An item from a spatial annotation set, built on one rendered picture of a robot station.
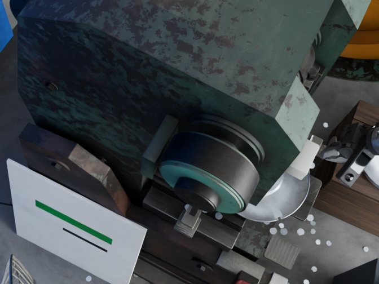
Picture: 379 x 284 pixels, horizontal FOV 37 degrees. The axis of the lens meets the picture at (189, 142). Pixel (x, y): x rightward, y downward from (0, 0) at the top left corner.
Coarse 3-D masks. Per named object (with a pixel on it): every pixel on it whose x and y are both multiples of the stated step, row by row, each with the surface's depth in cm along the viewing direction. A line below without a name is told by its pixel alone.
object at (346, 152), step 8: (344, 128) 157; (352, 128) 154; (360, 128) 154; (368, 128) 151; (344, 136) 156; (352, 136) 151; (360, 136) 152; (368, 136) 146; (344, 144) 153; (352, 144) 150; (368, 144) 146; (344, 152) 154; (352, 152) 152; (376, 152) 146
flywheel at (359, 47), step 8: (376, 0) 140; (368, 8) 144; (376, 8) 143; (368, 16) 146; (376, 16) 145; (360, 24) 150; (368, 24) 149; (376, 24) 147; (360, 32) 152; (368, 32) 150; (376, 32) 149; (352, 40) 153; (360, 40) 151; (368, 40) 150; (376, 40) 148; (352, 48) 154; (360, 48) 153; (368, 48) 151; (376, 48) 150; (344, 56) 159; (352, 56) 157; (360, 56) 155; (368, 56) 154; (376, 56) 152
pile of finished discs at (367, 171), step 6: (378, 156) 221; (372, 162) 219; (378, 162) 220; (366, 168) 218; (372, 168) 219; (378, 168) 219; (366, 174) 218; (372, 174) 218; (378, 174) 218; (372, 180) 216; (378, 180) 217; (378, 186) 216
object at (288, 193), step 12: (288, 180) 169; (300, 180) 169; (276, 192) 167; (288, 192) 167; (300, 192) 168; (264, 204) 165; (276, 204) 166; (288, 204) 166; (300, 204) 166; (252, 216) 164; (264, 216) 164
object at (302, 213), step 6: (312, 180) 170; (318, 180) 170; (312, 186) 169; (318, 186) 169; (312, 192) 168; (306, 198) 168; (312, 198) 168; (306, 204) 167; (312, 204) 167; (300, 210) 166; (306, 210) 166; (294, 216) 165; (300, 216) 165; (306, 216) 166
